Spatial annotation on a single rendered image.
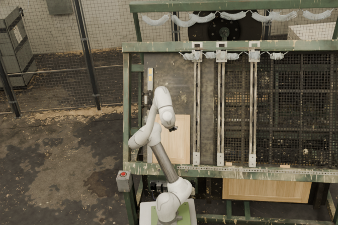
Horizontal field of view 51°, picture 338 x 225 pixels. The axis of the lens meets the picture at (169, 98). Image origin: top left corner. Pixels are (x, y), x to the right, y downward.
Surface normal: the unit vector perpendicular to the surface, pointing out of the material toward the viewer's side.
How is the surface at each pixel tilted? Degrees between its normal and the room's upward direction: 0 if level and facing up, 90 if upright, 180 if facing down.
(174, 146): 59
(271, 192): 90
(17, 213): 0
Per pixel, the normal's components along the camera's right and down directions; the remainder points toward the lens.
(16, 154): -0.07, -0.84
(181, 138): -0.14, 0.03
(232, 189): -0.13, 0.53
